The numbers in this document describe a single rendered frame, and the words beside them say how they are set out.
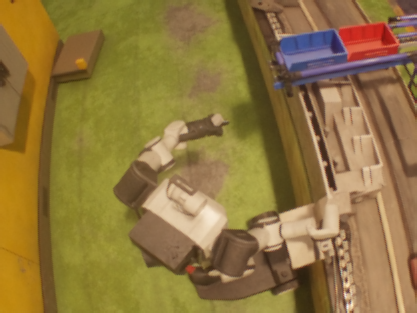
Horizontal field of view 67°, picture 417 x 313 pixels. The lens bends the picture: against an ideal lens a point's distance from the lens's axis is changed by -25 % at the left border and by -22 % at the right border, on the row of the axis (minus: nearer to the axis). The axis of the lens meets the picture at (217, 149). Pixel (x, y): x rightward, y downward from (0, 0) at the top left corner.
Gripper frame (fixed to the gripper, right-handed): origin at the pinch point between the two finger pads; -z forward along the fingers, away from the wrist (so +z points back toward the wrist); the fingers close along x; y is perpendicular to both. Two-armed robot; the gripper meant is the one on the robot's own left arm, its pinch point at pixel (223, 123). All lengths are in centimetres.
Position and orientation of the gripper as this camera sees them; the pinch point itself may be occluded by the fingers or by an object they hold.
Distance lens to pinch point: 196.8
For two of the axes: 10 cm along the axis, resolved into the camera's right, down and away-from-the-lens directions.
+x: 4.2, 7.8, -4.5
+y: 2.1, -5.7, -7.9
